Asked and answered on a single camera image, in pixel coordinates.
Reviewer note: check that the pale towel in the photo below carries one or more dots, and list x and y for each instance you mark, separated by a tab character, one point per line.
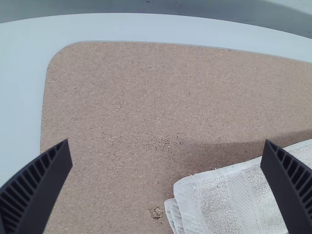
226	202

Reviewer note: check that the cork mat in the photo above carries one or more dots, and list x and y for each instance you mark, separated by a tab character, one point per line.
146	102

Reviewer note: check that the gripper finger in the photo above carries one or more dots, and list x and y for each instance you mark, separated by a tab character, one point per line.
290	190
29	195

